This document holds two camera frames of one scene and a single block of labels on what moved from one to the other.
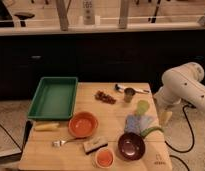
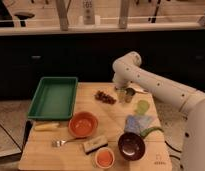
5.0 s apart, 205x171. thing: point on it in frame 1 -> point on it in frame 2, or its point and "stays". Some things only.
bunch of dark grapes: x=104 y=97 stays
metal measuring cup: x=128 y=94 stays
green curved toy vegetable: x=147 y=130 stays
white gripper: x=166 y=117 -> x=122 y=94
